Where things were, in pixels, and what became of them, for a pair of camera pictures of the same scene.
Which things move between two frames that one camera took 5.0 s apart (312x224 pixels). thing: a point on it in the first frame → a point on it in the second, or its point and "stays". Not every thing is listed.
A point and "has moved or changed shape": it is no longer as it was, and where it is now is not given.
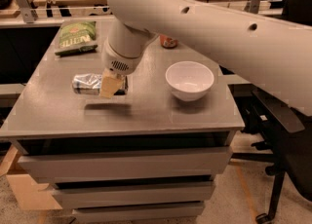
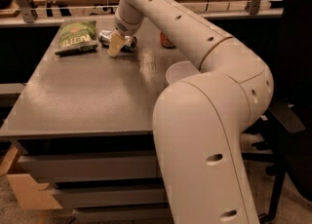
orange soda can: [168, 42] stays
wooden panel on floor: [26, 191] stays
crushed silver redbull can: [90, 84] has moved or changed shape
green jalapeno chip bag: [77, 38] stays
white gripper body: [117, 62] → [124, 28]
